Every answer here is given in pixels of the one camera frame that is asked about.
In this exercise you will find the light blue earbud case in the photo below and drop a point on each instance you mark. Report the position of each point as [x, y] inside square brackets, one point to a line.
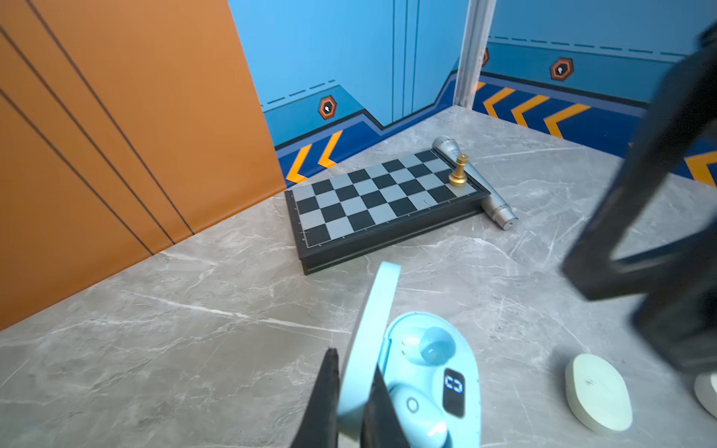
[417, 349]

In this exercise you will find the white earbud case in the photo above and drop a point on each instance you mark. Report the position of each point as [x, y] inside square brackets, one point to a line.
[705, 388]
[597, 394]

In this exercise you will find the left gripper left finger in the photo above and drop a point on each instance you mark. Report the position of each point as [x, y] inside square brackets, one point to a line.
[319, 424]

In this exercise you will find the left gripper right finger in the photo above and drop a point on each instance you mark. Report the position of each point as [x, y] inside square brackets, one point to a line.
[380, 424]

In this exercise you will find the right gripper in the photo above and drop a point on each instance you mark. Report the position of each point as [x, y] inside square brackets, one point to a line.
[678, 316]

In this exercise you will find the grey microphone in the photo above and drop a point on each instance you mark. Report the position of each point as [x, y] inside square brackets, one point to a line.
[493, 205]

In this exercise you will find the white earbud case front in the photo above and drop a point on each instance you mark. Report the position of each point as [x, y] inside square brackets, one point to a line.
[705, 388]

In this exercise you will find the black white chessboard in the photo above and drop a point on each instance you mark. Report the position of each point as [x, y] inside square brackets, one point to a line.
[345, 217]

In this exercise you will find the gold chess piece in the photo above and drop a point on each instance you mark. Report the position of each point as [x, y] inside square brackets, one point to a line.
[458, 177]

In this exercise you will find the blue earbud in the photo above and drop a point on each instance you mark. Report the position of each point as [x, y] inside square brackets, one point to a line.
[422, 423]

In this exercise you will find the right aluminium corner post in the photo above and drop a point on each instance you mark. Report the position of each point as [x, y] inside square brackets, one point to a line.
[473, 51]

